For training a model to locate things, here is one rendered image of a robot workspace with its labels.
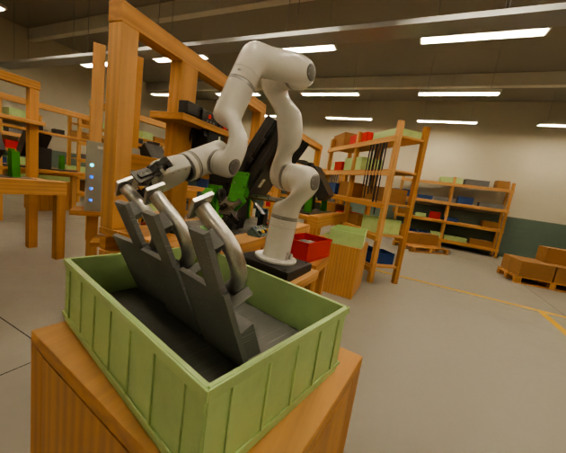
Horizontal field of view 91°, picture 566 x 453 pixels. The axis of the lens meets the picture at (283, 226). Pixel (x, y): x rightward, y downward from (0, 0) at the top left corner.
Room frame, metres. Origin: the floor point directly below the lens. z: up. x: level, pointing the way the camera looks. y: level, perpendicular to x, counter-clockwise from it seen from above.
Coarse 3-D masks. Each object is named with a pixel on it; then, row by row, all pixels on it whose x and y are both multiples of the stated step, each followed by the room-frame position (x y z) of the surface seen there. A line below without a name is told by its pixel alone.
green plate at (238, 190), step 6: (240, 174) 1.86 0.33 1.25; (246, 174) 1.85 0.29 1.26; (234, 180) 1.86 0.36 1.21; (240, 180) 1.85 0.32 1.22; (246, 180) 1.83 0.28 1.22; (234, 186) 1.85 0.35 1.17; (240, 186) 1.83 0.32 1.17; (246, 186) 1.83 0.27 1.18; (234, 192) 1.83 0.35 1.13; (240, 192) 1.82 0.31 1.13; (246, 192) 1.86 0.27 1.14; (228, 198) 1.84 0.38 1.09; (234, 198) 1.82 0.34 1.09; (240, 198) 1.81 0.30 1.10; (246, 198) 1.87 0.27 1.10
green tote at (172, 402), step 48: (96, 288) 0.55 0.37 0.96; (288, 288) 0.74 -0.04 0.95; (96, 336) 0.54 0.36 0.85; (144, 336) 0.41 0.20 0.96; (336, 336) 0.60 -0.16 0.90; (144, 384) 0.41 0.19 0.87; (192, 384) 0.33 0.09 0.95; (240, 384) 0.36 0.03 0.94; (288, 384) 0.47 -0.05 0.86; (192, 432) 0.33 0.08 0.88; (240, 432) 0.37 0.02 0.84
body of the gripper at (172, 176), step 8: (176, 160) 0.75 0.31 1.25; (184, 160) 0.77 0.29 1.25; (168, 168) 0.72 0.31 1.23; (176, 168) 0.73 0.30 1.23; (184, 168) 0.76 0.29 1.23; (192, 168) 0.79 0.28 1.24; (160, 176) 0.71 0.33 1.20; (168, 176) 0.72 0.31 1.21; (176, 176) 0.75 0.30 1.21; (184, 176) 0.79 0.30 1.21; (192, 176) 0.80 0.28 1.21; (168, 184) 0.75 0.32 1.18; (176, 184) 0.80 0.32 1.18
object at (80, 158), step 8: (80, 120) 7.19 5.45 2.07; (80, 128) 7.19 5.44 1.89; (88, 128) 7.33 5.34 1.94; (72, 136) 7.29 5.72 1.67; (80, 136) 7.20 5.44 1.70; (144, 136) 8.90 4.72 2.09; (152, 136) 9.19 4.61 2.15; (80, 144) 7.17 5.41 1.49; (160, 144) 9.38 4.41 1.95; (80, 152) 7.21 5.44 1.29; (80, 160) 7.18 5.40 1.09; (72, 168) 7.09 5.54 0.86; (80, 168) 7.26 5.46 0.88; (80, 176) 7.19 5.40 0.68; (80, 184) 7.59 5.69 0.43; (80, 192) 7.25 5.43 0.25
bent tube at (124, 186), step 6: (120, 180) 0.65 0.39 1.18; (126, 180) 0.66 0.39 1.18; (132, 180) 0.68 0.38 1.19; (120, 186) 0.66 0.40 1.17; (126, 186) 0.67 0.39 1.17; (132, 186) 0.68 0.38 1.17; (114, 192) 0.68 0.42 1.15; (120, 192) 0.68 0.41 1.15; (126, 192) 0.66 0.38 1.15; (132, 192) 0.66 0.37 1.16; (126, 198) 0.67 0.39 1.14; (132, 198) 0.66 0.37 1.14; (138, 198) 0.66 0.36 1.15; (138, 204) 0.66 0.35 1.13; (144, 204) 0.66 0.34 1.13; (144, 210) 0.66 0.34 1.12; (150, 210) 0.67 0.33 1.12; (150, 234) 0.68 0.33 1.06; (150, 240) 0.70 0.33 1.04
